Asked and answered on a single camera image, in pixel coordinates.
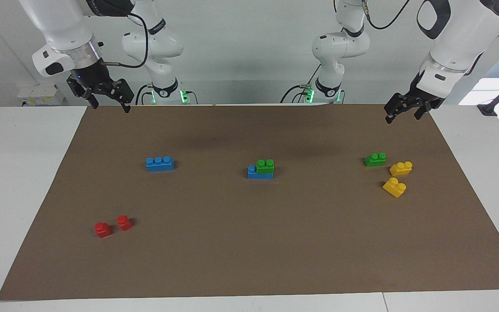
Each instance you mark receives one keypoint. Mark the white wall socket box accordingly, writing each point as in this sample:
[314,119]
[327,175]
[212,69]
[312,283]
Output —
[41,96]

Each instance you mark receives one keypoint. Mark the brown paper table mat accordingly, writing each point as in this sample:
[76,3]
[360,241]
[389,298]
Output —
[254,242]

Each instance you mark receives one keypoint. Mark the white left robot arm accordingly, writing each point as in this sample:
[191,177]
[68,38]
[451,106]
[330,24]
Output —
[461,34]

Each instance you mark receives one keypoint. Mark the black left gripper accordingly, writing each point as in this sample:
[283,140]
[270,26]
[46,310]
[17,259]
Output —
[420,95]

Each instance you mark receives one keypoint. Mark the red single-stud toy brick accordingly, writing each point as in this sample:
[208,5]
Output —
[124,222]
[102,229]

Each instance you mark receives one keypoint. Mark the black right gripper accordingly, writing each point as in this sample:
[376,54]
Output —
[93,78]

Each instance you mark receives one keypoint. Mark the yellow two-stud toy brick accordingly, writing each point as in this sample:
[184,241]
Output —
[394,187]
[401,168]

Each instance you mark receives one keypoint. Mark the green two-stud toy brick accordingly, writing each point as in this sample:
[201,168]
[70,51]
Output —
[265,168]
[375,160]

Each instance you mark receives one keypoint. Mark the blue three-stud toy brick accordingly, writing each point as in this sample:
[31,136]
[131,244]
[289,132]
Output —
[159,164]
[253,173]

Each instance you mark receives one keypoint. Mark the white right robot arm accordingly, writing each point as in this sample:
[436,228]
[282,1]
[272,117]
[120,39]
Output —
[59,26]

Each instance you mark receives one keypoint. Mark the bright white panel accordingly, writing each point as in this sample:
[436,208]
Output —
[483,93]

